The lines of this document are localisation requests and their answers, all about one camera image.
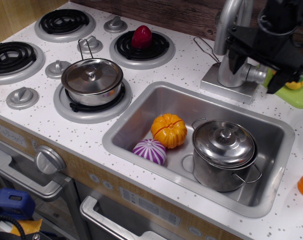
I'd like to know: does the wire utensil handle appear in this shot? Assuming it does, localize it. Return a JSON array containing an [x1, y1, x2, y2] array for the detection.
[[193, 36, 220, 63]]

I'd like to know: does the left oven door handle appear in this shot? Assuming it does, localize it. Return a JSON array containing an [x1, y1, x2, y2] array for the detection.
[[0, 140, 77, 202]]

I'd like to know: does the yellow toy bell pepper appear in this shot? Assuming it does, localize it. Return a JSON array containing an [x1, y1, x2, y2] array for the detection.
[[270, 66, 303, 90]]

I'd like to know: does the large grey oven dial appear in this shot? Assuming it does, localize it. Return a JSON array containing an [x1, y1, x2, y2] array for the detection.
[[34, 145, 66, 175]]

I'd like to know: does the yellow tape piece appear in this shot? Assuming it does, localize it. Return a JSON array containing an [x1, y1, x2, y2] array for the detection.
[[17, 218, 43, 235]]

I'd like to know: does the blue clamp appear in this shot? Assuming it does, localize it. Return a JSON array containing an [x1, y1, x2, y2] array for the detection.
[[0, 188, 36, 220]]

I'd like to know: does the grey stove knob front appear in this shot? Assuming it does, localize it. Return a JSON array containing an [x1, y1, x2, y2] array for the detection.
[[6, 87, 40, 110]]

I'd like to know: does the right oven door handle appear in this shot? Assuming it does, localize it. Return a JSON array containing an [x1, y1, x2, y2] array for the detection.
[[79, 196, 165, 240]]

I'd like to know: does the grey stove knob left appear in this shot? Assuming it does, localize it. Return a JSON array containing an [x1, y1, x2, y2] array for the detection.
[[45, 60, 71, 80]]

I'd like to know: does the saucepan steel lid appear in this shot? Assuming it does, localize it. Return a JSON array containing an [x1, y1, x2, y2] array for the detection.
[[61, 58, 124, 96]]

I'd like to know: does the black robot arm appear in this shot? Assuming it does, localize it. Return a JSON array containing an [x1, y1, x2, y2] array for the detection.
[[227, 0, 303, 94]]

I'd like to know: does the back left burner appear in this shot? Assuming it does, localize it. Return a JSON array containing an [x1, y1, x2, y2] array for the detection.
[[34, 9, 96, 43]]

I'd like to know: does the orange toy pumpkin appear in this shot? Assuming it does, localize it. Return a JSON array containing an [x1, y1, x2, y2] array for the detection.
[[150, 113, 188, 149]]

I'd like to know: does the oven door handle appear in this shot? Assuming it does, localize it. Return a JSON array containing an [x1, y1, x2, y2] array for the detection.
[[0, 140, 77, 202], [79, 196, 165, 240]]

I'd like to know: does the purple white toy onion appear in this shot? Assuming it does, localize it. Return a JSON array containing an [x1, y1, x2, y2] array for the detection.
[[132, 138, 167, 165]]

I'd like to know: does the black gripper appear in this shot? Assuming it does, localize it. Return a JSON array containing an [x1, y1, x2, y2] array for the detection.
[[226, 14, 303, 94]]

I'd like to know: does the grey stove knob top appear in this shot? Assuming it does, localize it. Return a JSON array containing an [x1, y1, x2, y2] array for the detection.
[[103, 16, 128, 34]]

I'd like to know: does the green cutting board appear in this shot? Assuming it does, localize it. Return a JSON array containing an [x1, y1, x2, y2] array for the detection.
[[262, 64, 303, 110]]

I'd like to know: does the grey stove knob middle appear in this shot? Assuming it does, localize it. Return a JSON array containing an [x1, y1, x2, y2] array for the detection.
[[77, 35, 103, 55]]

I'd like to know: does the black cable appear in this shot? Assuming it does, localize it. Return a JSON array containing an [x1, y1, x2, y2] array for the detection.
[[0, 213, 26, 240]]

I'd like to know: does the front burner under saucepan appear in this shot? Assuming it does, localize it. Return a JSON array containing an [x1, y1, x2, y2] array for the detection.
[[53, 79, 132, 124]]

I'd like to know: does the back right burner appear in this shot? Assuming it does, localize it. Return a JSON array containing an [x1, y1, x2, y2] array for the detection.
[[109, 30, 176, 70]]

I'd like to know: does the silver toy faucet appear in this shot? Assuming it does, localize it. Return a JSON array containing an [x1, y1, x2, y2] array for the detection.
[[200, 0, 268, 105]]

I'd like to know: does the small steel saucepan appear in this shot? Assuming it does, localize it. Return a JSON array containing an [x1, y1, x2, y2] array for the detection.
[[61, 38, 124, 107]]

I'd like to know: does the grey stove knob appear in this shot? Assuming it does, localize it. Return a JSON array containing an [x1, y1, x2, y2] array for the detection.
[[77, 35, 103, 55], [45, 60, 71, 80], [6, 87, 40, 110], [103, 16, 128, 34]]

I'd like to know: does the red toy egg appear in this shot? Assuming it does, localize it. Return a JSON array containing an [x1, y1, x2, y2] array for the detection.
[[131, 25, 153, 49]]

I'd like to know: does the tall pot steel lid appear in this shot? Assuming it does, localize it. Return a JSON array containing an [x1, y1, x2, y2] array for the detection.
[[191, 118, 257, 169]]

